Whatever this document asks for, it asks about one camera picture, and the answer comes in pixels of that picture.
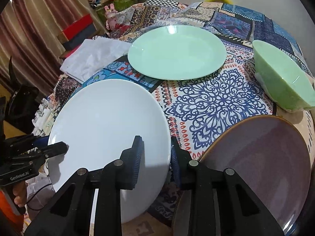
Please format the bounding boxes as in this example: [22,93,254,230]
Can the purple plate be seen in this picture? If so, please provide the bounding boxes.
[172,116,311,235]

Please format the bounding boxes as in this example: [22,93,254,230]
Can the left hand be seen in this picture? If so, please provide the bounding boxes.
[13,181,27,207]

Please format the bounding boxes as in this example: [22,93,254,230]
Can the pink rabbit toy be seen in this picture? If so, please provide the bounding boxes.
[104,3,118,31]

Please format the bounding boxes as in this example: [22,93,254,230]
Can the white plastic bag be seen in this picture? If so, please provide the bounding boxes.
[60,37,131,83]

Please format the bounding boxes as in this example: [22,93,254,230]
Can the mint green bowl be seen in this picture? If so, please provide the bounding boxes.
[252,40,314,112]

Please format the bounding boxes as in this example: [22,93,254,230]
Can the dark blue box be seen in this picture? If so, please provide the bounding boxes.
[62,23,97,51]

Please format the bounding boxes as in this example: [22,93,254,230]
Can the green box of clutter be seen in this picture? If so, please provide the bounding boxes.
[94,0,136,18]

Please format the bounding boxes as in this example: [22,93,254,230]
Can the mint green plate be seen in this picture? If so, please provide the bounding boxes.
[128,25,227,80]

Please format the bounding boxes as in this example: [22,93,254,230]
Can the white plate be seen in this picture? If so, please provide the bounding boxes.
[47,79,171,223]

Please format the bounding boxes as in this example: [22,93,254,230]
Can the striped brown curtain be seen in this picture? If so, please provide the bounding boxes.
[1,0,105,96]

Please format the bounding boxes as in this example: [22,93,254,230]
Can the red box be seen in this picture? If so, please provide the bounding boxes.
[57,14,93,43]

